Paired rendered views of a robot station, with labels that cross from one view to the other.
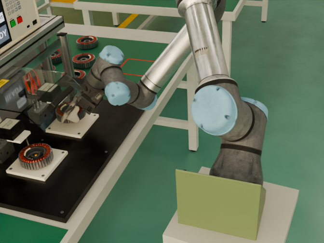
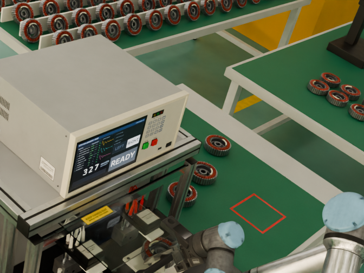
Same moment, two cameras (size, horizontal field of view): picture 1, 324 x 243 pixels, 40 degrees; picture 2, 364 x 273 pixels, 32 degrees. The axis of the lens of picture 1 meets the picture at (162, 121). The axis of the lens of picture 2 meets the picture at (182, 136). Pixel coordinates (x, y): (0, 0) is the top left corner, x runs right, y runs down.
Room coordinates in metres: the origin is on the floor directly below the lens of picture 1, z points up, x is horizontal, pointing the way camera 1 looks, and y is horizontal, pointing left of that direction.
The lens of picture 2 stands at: (-0.04, 0.11, 2.25)
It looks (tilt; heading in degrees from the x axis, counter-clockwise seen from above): 34 degrees down; 11
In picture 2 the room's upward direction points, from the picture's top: 16 degrees clockwise
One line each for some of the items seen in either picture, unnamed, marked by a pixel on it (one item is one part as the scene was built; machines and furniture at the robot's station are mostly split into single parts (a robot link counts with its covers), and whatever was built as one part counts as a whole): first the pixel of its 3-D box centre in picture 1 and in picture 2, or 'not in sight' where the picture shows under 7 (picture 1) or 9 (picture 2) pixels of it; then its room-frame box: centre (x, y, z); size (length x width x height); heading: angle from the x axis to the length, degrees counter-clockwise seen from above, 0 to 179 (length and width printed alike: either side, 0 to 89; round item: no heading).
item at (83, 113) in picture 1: (70, 112); not in sight; (1.40, 0.34, 0.83); 0.11 x 0.11 x 0.04
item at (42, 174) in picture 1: (37, 161); not in sight; (1.18, 0.43, 0.78); 0.15 x 0.15 x 0.01; 68
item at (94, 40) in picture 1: (87, 42); (217, 145); (2.18, 0.37, 0.77); 0.11 x 0.11 x 0.04
